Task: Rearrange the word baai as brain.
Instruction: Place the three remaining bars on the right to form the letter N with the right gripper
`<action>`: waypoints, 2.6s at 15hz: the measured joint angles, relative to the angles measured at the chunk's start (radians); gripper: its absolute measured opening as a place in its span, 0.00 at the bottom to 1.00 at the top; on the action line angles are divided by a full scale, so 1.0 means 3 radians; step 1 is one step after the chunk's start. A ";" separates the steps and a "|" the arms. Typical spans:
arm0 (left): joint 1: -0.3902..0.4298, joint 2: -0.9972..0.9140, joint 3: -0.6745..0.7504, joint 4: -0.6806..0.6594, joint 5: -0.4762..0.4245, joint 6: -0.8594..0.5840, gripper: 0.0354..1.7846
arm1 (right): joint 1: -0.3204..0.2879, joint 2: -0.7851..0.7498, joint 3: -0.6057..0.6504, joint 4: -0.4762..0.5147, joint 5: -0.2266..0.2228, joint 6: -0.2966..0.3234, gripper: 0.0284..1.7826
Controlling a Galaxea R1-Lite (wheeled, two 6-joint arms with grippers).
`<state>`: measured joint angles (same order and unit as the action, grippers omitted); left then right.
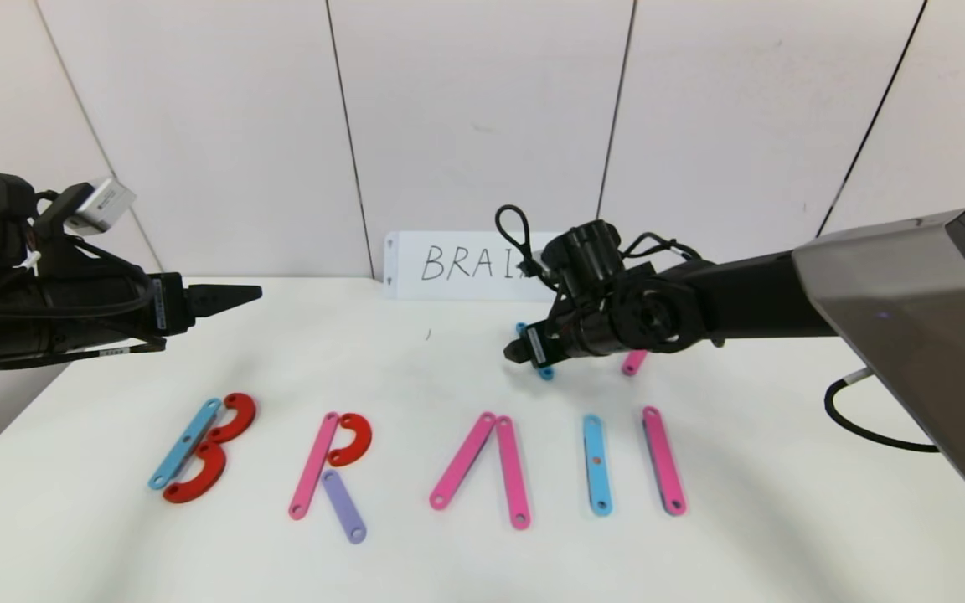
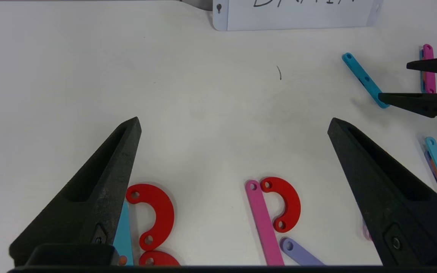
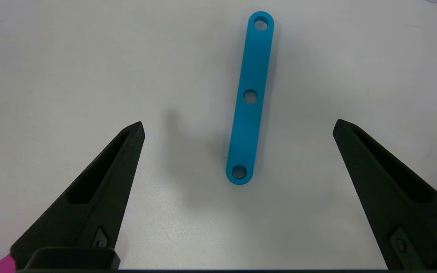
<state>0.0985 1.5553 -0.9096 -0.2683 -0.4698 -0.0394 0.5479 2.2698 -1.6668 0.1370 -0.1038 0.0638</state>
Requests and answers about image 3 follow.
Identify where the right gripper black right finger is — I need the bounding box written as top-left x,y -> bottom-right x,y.
332,119 -> 437,271

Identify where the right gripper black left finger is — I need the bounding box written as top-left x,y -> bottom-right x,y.
10,121 -> 146,261

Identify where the short blue plastic bar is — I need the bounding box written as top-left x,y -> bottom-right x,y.
225,11 -> 275,186

